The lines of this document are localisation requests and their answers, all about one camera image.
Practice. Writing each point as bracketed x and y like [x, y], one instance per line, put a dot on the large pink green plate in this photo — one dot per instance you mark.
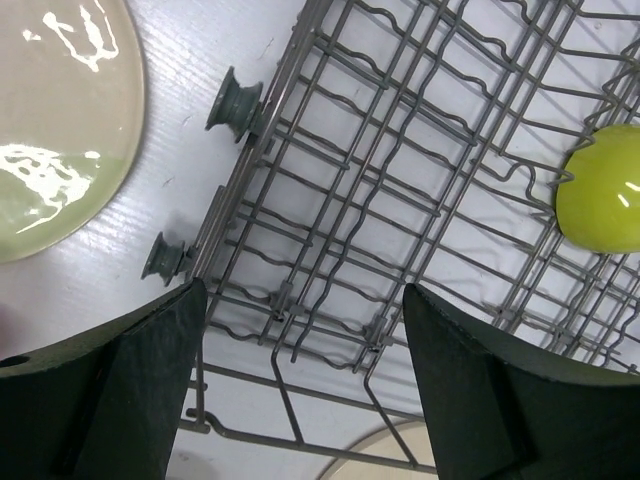
[73, 93]

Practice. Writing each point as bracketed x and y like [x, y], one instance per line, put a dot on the lime green bowl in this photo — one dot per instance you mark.
[598, 210]

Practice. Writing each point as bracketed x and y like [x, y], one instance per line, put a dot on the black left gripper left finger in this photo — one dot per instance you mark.
[105, 403]

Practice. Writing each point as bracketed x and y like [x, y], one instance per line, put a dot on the small cream plate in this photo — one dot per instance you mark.
[383, 444]

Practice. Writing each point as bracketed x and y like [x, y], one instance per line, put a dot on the grey wire dish rack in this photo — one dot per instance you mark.
[400, 142]

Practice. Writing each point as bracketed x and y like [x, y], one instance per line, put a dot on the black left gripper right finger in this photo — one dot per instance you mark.
[498, 407]

